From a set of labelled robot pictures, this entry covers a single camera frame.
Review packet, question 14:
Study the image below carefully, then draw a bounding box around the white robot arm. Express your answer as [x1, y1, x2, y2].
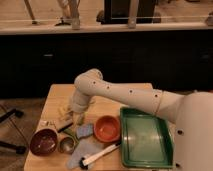
[71, 69, 213, 171]

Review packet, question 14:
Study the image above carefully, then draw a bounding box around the orange bowl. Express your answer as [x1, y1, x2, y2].
[94, 115, 120, 143]

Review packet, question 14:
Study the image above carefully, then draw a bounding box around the purple bowl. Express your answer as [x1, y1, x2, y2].
[30, 129, 58, 156]

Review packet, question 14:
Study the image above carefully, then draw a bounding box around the black marker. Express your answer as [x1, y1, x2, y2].
[56, 123, 72, 133]

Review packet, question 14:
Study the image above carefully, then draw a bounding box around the yellow banana toy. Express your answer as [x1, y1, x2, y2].
[58, 107, 70, 120]

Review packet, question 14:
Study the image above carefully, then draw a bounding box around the blue-grey sponge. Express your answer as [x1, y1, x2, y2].
[76, 123, 93, 139]

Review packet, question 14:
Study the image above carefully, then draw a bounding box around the grey cloth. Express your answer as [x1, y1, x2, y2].
[66, 139, 104, 169]

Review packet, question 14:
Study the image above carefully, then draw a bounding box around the black office chair base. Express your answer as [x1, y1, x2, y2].
[0, 105, 28, 154]

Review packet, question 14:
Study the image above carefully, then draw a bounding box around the green plastic tray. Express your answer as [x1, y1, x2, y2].
[120, 107, 173, 169]

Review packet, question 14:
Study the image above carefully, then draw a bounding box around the dark cabinet counter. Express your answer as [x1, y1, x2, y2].
[0, 23, 213, 98]

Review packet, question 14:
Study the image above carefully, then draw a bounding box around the green-handled metal measuring cup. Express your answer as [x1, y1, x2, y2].
[59, 129, 79, 154]

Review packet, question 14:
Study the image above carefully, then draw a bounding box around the white-handled black brush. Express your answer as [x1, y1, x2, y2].
[79, 142, 120, 169]

